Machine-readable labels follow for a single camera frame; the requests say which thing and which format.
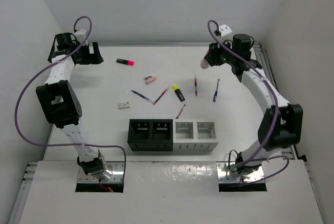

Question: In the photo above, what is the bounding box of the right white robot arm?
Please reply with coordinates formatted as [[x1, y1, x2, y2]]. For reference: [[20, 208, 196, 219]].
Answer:
[[203, 34, 303, 174]]

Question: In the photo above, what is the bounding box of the grey two-slot container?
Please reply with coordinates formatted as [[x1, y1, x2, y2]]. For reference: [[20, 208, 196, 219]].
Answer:
[[173, 119, 219, 152]]

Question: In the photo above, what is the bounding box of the pink staple box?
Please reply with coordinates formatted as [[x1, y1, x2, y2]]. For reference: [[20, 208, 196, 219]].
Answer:
[[144, 75, 157, 85]]

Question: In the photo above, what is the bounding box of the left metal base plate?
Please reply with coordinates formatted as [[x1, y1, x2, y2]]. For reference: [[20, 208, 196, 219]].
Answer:
[[77, 161, 124, 184]]

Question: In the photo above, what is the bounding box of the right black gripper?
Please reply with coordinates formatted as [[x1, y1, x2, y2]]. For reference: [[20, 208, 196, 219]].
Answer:
[[206, 37, 237, 66]]

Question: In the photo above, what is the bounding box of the pink tape roll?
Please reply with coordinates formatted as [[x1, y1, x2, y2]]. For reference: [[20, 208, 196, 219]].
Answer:
[[200, 58, 210, 69]]

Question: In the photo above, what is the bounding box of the yellow black highlighter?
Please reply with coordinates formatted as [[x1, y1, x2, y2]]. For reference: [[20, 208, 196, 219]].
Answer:
[[172, 84, 185, 102]]

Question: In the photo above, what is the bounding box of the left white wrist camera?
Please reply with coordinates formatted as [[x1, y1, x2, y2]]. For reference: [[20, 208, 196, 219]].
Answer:
[[74, 29, 87, 41]]

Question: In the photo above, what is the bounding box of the metal base plate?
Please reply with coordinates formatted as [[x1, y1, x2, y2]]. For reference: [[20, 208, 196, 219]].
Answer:
[[216, 161, 265, 185], [77, 161, 124, 184]]

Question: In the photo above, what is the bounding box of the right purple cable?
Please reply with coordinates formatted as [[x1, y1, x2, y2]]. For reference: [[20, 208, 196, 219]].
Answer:
[[207, 19, 290, 185]]

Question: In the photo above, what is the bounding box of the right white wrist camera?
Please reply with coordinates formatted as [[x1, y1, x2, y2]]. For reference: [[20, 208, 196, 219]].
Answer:
[[219, 25, 233, 38]]

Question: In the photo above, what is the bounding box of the white staple box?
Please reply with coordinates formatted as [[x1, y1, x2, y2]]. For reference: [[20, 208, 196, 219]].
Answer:
[[118, 101, 130, 110]]

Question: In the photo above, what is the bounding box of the black two-slot container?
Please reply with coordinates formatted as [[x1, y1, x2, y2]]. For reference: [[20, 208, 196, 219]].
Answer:
[[127, 119, 174, 151]]

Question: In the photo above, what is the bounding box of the small red gel pen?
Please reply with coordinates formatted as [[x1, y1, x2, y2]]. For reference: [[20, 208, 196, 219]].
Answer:
[[175, 104, 186, 119]]

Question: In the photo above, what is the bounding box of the pink black highlighter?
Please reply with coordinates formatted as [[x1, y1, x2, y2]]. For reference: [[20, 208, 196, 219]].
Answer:
[[116, 58, 135, 66]]

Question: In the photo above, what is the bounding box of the blue gel pen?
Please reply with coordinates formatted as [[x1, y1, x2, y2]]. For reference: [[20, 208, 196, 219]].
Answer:
[[213, 79, 220, 102]]

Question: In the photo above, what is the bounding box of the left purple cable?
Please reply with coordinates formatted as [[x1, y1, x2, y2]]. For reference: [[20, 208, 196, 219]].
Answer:
[[14, 16, 127, 183]]

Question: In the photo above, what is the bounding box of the blue refill pen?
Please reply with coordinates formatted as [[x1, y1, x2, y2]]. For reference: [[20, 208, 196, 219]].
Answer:
[[131, 90, 154, 104]]

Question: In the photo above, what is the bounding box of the purple cable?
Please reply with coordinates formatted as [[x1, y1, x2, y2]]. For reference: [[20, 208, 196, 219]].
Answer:
[[14, 16, 127, 183], [207, 19, 290, 185]]

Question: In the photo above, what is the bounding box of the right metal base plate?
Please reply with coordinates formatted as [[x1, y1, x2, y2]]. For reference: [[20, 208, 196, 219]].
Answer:
[[216, 161, 265, 185]]

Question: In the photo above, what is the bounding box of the dark red gel pen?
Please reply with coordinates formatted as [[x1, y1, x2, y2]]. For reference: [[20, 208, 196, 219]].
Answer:
[[194, 74, 198, 97]]

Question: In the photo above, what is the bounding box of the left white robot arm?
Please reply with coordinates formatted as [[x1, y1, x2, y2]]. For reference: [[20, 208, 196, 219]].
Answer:
[[35, 29, 106, 180]]

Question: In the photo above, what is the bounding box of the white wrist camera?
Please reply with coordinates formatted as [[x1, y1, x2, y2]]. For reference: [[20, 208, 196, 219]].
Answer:
[[219, 25, 233, 38], [74, 29, 87, 41]]

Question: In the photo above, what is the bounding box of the red refill pen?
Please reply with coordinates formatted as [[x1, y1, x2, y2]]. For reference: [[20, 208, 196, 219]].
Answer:
[[153, 86, 170, 105]]

